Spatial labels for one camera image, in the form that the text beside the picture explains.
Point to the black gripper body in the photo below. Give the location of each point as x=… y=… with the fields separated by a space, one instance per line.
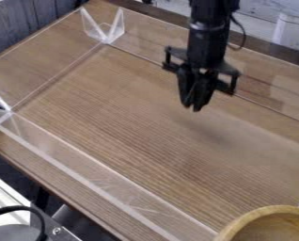
x=227 y=73

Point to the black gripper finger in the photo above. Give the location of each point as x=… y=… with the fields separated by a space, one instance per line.
x=203 y=89
x=187 y=84

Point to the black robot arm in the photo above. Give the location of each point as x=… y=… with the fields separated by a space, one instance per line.
x=199 y=65

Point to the brown wooden bowl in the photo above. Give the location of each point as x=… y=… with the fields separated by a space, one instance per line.
x=271 y=223

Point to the white container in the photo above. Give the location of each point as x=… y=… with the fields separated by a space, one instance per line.
x=286 y=32

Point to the grey metal bracket with screw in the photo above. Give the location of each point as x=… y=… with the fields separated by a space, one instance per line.
x=55 y=231

